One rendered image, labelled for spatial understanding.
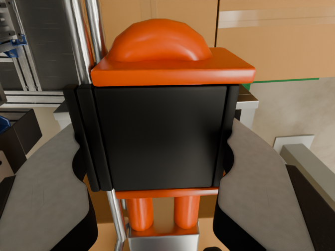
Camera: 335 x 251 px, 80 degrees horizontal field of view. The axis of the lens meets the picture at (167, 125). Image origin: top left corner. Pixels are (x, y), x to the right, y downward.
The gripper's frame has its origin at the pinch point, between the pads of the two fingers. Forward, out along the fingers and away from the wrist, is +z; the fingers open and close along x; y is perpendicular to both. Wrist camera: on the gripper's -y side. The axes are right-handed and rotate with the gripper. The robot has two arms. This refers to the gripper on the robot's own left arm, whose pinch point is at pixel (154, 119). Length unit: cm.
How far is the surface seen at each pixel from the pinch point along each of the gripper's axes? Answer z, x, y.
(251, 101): 51, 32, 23
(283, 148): 107, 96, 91
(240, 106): 51, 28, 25
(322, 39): 57, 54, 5
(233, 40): 57, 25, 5
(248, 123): 52, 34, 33
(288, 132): 111, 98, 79
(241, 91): 59, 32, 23
